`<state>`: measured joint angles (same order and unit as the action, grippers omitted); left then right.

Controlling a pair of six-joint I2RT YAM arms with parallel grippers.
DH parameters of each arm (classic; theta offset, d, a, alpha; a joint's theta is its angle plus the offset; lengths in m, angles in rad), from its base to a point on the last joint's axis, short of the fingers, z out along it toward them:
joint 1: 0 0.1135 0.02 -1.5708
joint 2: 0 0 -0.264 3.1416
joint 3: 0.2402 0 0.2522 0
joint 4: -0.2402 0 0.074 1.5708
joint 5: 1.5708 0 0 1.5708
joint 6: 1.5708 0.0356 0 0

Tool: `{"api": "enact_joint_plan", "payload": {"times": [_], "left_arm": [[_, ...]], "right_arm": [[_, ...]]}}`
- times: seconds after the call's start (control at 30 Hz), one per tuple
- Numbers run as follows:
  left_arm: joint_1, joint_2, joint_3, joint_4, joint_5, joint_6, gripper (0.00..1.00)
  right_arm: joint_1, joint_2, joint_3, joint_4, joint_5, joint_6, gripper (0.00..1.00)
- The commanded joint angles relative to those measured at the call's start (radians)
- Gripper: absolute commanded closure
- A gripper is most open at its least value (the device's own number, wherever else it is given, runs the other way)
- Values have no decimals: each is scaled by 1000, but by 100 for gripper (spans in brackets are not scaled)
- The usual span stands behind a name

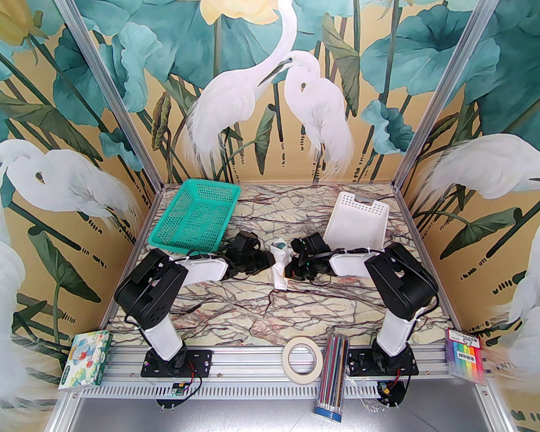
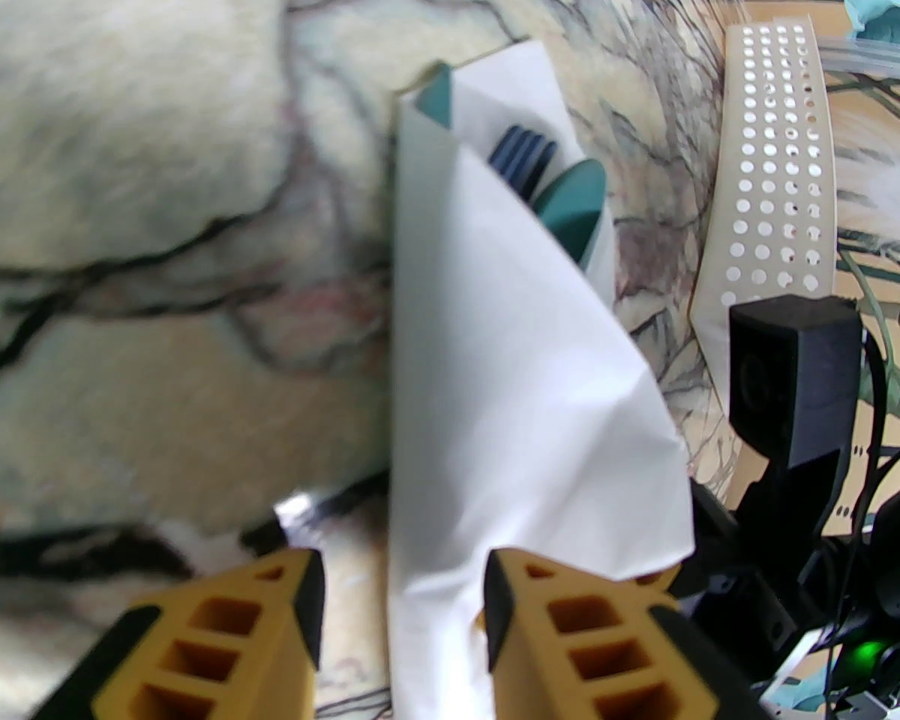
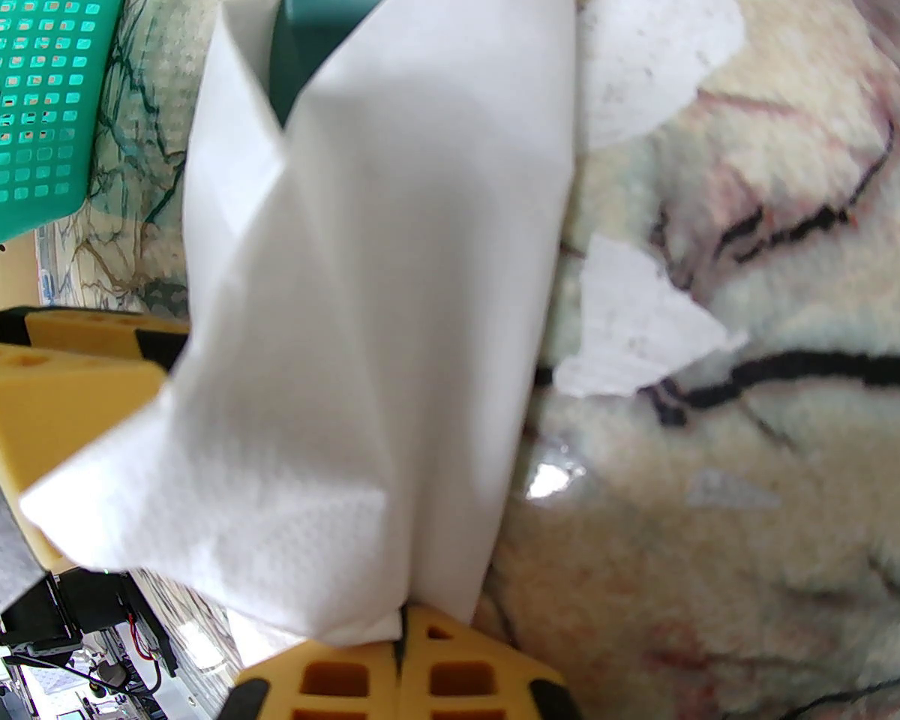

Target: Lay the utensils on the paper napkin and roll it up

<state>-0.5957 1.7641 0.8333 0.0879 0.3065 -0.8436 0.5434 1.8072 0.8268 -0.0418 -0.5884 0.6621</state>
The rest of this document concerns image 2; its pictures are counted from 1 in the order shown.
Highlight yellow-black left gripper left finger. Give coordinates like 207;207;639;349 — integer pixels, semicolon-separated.
66;548;325;720

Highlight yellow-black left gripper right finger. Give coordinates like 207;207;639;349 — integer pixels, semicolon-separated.
483;548;722;720

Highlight white paper napkin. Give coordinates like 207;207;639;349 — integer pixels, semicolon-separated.
386;38;696;720

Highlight white perforated plastic basket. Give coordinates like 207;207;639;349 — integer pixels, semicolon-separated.
688;16;842;494

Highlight green plastic spoon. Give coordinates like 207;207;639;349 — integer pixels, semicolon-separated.
532;158;609;269

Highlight dark blue plastic fork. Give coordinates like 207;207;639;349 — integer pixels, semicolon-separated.
487;126;560;200

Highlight green plastic knife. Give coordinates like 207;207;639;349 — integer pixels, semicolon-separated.
408;62;455;131

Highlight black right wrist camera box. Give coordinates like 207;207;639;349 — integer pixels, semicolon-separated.
727;295;865;472

